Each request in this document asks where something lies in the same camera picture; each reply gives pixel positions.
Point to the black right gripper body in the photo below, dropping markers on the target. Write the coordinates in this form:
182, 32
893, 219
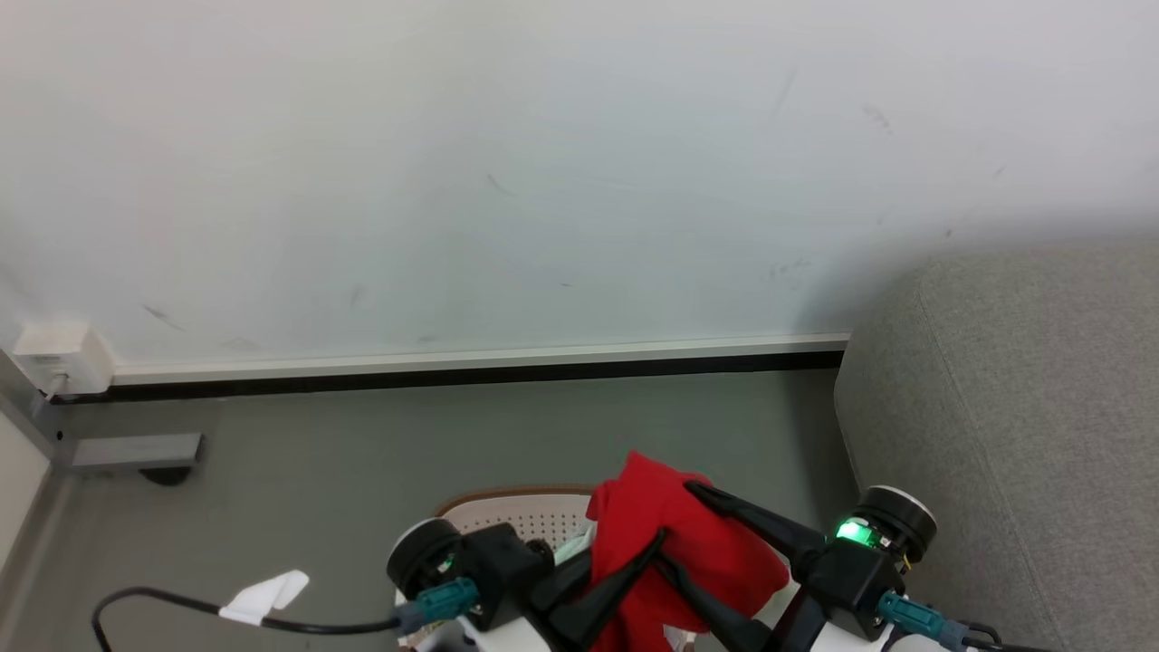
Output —
844, 580

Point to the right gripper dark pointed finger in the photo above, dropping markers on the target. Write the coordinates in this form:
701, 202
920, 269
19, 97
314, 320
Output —
715, 608
759, 522

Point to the left gripper long dark finger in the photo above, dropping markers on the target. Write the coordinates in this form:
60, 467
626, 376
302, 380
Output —
605, 590

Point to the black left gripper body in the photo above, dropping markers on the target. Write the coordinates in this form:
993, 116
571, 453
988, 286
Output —
496, 561

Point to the left gripper short-looking dark finger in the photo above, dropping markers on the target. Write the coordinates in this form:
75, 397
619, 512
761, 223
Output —
563, 578

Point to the red clothing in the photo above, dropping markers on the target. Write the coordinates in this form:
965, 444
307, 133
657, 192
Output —
688, 543

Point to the pale green white clothing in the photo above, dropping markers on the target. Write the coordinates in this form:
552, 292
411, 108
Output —
574, 545

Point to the white perforated laundry basket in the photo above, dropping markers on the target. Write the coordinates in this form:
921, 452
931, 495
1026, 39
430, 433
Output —
525, 514

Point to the teal connector left gripper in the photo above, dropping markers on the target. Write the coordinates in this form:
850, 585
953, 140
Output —
442, 601

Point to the teal connector gripper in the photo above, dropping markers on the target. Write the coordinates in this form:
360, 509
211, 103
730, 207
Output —
442, 601
918, 618

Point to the teal connector right gripper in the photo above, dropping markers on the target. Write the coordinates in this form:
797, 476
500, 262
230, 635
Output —
918, 618

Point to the white and black baseboard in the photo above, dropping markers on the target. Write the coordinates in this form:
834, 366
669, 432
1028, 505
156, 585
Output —
453, 367

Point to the grey fabric sofa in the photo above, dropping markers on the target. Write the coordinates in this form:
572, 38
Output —
1014, 435

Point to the white paper tag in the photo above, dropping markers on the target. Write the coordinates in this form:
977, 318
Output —
264, 596

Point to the white wall socket box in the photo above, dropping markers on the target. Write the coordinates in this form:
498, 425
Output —
63, 359

